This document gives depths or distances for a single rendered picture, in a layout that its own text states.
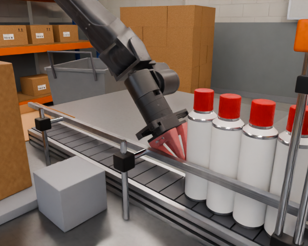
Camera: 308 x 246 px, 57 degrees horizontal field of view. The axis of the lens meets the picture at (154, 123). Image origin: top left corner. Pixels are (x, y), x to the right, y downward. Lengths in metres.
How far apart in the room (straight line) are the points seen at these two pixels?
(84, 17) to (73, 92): 2.25
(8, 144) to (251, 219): 0.47
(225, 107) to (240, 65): 4.57
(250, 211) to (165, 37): 3.47
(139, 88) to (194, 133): 0.14
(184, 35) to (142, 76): 3.19
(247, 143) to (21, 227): 0.43
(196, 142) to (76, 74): 2.31
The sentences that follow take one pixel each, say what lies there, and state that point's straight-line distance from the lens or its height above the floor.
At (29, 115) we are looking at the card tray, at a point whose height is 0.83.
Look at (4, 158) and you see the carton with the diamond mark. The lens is 0.64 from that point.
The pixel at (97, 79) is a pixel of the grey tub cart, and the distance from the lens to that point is 2.64.
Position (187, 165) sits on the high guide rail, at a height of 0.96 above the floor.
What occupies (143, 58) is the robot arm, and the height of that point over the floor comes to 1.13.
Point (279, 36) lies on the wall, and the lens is 4.83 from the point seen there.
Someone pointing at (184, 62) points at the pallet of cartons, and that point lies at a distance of 3.75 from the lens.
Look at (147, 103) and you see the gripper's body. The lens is 0.54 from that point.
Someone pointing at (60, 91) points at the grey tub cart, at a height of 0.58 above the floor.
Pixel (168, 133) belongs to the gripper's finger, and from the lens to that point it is 0.52.
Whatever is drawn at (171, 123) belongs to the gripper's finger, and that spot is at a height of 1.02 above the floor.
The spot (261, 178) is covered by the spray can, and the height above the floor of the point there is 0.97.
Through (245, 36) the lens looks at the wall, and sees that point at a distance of 4.96.
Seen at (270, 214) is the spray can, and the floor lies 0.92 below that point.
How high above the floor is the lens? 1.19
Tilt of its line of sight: 19 degrees down
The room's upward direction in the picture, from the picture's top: straight up
